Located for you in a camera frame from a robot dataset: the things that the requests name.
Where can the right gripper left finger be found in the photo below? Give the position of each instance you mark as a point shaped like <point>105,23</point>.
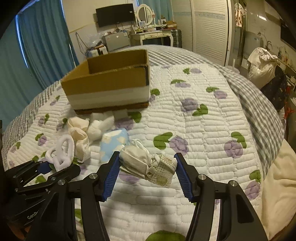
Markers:
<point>56,218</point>

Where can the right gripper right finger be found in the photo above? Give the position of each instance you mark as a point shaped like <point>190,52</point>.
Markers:
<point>238,219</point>

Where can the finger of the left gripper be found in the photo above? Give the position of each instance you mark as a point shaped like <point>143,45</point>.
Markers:
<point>66,174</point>
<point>26,172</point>

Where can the cream lace cloth knot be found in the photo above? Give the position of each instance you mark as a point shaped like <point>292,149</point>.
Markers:
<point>77,128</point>

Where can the light blue cloud cloth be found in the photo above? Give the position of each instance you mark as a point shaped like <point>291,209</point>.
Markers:
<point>112,141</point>

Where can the white fluffy knotted towel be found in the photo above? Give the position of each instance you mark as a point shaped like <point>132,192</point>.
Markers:
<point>99,124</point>

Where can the beige mesh sock bundle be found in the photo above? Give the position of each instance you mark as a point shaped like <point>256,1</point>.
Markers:
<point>156,168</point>

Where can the white cloth knot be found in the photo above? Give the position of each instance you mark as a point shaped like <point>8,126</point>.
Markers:
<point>120,114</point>

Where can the cream blanket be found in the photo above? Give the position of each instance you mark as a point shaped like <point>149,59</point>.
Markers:
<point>278,193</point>

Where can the brown cardboard box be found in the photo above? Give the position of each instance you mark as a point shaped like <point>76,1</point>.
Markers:
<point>115,81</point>

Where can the white floral quilt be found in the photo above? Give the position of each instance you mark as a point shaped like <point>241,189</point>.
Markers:
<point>199,116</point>

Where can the white suitcase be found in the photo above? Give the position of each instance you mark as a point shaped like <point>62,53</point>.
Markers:
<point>97,51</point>

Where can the teal window curtain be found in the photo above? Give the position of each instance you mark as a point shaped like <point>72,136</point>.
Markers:
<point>36,51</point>

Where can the small grey fridge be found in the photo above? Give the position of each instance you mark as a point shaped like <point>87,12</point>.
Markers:
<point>116,41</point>

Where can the white dressing table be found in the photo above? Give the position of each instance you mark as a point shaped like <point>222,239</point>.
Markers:
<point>137,39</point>

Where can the white bundled duvet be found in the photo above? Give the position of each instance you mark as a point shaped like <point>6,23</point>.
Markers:
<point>262,67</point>

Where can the dark hard suitcase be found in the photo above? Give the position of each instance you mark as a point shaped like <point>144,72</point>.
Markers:
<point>177,38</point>

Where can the white oval vanity mirror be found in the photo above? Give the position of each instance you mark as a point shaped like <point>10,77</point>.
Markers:
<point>144,14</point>

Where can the teal curtain by mirror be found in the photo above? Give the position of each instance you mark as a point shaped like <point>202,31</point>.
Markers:
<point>162,8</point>

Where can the white louvered wardrobe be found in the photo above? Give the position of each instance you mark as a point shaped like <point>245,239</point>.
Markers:
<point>204,25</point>

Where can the black wall television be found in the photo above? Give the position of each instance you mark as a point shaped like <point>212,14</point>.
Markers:
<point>115,14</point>

